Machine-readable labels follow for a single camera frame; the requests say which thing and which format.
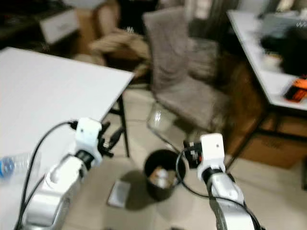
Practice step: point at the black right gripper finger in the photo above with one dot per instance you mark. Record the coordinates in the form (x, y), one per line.
(188, 147)
(188, 160)

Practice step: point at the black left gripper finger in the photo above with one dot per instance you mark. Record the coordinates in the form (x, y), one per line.
(104, 130)
(117, 135)

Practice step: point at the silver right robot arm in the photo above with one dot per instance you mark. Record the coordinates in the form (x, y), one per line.
(232, 201)

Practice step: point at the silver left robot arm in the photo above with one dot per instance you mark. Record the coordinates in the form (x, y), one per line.
(57, 191)

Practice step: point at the crumpled silver trash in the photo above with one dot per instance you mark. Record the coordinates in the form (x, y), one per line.
(160, 177)

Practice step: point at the black round rubbish bin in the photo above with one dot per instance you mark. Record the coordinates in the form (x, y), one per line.
(160, 194)

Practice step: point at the flat white paper sheet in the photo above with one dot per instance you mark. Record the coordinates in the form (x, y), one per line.
(119, 194)

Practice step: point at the white table with black legs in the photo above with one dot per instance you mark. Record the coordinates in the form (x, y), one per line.
(48, 86)

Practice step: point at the brown cardboard box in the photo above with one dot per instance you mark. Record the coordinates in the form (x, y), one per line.
(273, 148)

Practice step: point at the seated person in beige trousers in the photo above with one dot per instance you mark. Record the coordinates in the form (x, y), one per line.
(120, 45)

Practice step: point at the clear bottle with blue label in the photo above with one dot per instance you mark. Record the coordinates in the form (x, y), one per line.
(14, 165)

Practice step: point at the grey fabric chair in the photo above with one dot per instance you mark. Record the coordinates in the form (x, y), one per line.
(172, 52)

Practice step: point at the white drawer cabinet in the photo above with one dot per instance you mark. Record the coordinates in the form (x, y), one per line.
(60, 26)

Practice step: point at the orange and black device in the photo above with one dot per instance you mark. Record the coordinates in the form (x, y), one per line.
(296, 91)

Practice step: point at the small white cup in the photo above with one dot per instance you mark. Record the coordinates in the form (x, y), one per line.
(272, 60)

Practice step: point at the black bag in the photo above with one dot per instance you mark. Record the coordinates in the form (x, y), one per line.
(292, 52)

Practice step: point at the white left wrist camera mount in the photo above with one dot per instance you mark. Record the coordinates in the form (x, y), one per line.
(88, 134)

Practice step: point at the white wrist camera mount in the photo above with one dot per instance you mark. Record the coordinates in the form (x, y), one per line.
(213, 151)
(88, 134)

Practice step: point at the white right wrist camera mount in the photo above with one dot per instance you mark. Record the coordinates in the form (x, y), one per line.
(213, 151)

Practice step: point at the white desk with black frame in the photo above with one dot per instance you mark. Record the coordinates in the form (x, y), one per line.
(259, 72)

